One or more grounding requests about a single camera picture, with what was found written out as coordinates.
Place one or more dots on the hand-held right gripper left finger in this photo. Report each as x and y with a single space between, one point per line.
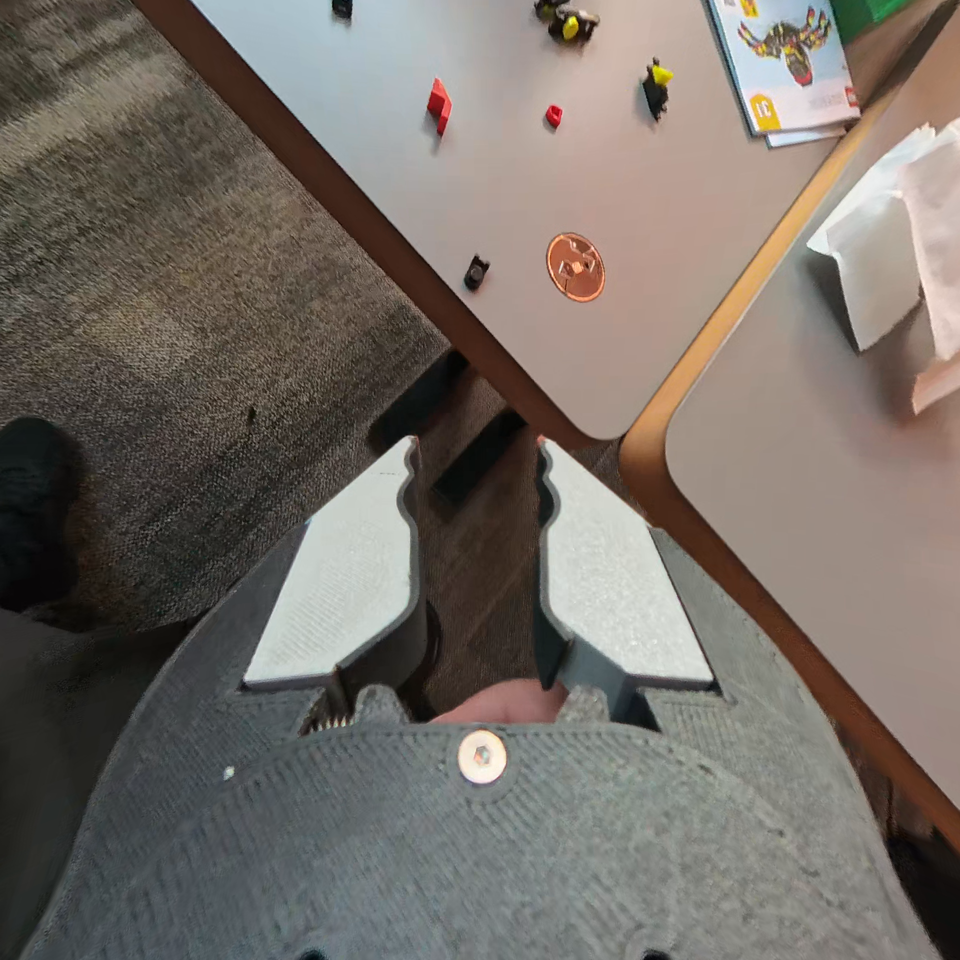
345 570

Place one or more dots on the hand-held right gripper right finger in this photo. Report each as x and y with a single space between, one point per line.
615 592

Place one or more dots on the small black lego piece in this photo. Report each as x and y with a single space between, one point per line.
476 271
342 7

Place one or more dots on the red lego brick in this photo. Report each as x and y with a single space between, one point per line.
439 105

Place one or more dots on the small red lego piece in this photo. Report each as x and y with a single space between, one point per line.
553 116

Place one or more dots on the lego instruction booklet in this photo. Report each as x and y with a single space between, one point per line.
806 137
787 67

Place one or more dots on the black yellow lego assembly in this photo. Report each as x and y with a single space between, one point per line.
549 7
574 27
656 88

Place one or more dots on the person's right hand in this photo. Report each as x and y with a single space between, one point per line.
502 706

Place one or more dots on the black table foot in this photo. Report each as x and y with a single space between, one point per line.
480 457
420 401

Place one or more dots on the person's black shoe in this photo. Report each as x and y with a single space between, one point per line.
30 510

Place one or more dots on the round copper table grommet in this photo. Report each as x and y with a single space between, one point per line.
575 267

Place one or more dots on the person's grey trouser leg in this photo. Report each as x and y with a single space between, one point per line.
52 750

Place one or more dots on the white crumpled paper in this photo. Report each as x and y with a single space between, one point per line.
877 255

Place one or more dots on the white paper bag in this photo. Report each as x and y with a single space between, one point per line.
937 247

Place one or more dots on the green box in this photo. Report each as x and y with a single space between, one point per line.
870 15

